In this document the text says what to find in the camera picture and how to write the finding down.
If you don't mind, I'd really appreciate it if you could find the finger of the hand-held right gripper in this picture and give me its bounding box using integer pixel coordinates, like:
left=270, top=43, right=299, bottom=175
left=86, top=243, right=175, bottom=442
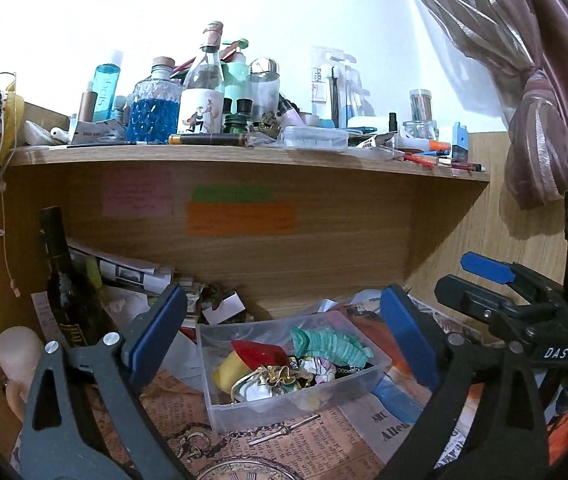
left=460, top=252, right=567, bottom=307
left=434, top=273, right=540, bottom=330

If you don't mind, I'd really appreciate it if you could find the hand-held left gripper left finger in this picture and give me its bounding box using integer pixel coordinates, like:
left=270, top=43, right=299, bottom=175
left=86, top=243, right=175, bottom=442
left=23, top=284, right=191, bottom=480

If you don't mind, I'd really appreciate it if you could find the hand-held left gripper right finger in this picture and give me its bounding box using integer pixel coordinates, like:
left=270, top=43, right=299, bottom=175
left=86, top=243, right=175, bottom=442
left=379, top=285, right=550, bottom=480

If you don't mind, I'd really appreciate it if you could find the green scrunchie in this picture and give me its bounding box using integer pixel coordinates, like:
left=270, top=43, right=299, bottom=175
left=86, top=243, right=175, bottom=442
left=291, top=326, right=375, bottom=369

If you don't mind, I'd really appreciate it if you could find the yellow scrunchie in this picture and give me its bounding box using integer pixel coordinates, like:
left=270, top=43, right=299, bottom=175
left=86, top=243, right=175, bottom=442
left=212, top=352, right=250, bottom=392

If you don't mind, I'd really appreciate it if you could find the floral scrunchie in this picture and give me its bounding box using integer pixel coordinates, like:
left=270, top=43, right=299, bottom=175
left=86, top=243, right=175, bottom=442
left=296, top=356, right=338, bottom=387

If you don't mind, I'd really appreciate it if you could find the red scrunchie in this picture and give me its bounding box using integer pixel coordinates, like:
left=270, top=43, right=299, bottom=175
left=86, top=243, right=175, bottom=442
left=231, top=339, right=293, bottom=369

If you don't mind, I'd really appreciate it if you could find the gold and white scrunchie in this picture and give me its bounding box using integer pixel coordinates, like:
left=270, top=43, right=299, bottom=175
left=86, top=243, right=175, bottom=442
left=231, top=365, right=295, bottom=404

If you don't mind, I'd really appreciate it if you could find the clear plastic box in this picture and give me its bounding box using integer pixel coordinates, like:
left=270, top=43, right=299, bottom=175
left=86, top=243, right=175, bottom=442
left=196, top=309, right=393, bottom=434

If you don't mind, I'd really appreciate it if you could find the pile of newspapers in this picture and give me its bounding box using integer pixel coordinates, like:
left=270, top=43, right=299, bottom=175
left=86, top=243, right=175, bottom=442
left=66, top=239, right=251, bottom=322

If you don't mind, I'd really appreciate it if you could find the dark wine bottle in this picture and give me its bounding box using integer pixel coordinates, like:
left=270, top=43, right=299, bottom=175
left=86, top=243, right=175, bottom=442
left=38, top=205, right=116, bottom=349

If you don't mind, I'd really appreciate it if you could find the blue pencil sharpener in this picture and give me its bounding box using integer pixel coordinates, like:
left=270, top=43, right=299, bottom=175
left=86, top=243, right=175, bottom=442
left=450, top=122, right=470, bottom=162

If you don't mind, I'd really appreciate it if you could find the orange sticky note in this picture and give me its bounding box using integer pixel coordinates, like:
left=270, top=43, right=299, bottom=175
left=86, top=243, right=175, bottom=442
left=185, top=201, right=297, bottom=235

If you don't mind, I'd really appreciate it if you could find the beige plastic figure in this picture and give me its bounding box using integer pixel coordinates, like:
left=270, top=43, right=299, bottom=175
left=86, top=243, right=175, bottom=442
left=0, top=326, right=46, bottom=422

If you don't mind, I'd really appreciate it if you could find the pink sticky note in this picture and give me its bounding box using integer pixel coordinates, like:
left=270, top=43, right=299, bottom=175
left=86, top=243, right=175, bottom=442
left=102, top=169, right=174, bottom=218

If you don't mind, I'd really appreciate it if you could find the vintage newspaper print sheet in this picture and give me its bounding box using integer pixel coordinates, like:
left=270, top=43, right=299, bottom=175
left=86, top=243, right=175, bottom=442
left=93, top=359, right=465, bottom=480

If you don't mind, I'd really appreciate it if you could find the glass jar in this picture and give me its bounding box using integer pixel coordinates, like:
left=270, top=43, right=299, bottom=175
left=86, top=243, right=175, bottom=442
left=402, top=119, right=439, bottom=142

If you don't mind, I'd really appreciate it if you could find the green sticky note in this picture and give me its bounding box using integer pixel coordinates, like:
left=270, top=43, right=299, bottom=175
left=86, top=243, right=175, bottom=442
left=192, top=184, right=275, bottom=202

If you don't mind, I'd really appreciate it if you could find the clear tube of pencils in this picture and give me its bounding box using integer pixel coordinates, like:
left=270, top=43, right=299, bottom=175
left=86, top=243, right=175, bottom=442
left=409, top=88, right=435, bottom=124

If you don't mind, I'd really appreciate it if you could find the wooden shelf board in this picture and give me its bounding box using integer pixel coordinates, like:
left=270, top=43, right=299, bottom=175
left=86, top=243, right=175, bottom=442
left=6, top=142, right=492, bottom=184

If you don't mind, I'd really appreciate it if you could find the black and gold pen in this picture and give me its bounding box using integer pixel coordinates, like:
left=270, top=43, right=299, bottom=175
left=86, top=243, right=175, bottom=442
left=168, top=133, right=247, bottom=147

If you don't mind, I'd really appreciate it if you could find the mauve striped curtain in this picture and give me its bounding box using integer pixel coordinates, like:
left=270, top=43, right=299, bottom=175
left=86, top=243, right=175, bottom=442
left=396, top=0, right=568, bottom=212

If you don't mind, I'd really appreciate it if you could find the flat clear plastic case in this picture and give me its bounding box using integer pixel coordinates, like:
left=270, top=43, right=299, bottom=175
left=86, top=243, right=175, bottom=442
left=282, top=126, right=350, bottom=149

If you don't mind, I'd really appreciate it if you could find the glass bottle with blue liquid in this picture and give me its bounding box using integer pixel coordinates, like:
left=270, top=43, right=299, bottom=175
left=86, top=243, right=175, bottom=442
left=126, top=56, right=183, bottom=144

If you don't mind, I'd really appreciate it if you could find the clear blister brush packaging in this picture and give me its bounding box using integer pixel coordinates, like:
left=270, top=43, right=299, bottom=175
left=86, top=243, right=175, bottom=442
left=311, top=45, right=365, bottom=129

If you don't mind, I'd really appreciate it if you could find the clear bottle with cartoon label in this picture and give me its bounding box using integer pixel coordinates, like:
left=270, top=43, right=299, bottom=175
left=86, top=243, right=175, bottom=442
left=177, top=20, right=226, bottom=137

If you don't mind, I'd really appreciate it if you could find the light blue toner bottle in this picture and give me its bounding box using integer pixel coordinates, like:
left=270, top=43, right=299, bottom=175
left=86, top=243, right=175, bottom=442
left=92, top=49, right=125, bottom=124

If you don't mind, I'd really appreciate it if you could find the frosted bottle with silver cap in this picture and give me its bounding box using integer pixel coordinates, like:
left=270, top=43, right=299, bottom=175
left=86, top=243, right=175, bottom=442
left=247, top=58, right=283, bottom=124

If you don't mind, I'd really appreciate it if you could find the mint green pump bottle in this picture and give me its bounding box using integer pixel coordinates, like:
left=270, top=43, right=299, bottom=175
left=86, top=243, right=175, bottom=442
left=221, top=38, right=253, bottom=112

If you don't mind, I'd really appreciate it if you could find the yellow headband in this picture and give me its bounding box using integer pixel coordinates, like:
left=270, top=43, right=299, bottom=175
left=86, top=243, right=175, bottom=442
left=1, top=79, right=26, bottom=152

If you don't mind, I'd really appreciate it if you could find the white earphone cable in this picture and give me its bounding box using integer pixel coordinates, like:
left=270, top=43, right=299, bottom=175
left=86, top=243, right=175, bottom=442
left=0, top=179, right=20, bottom=297

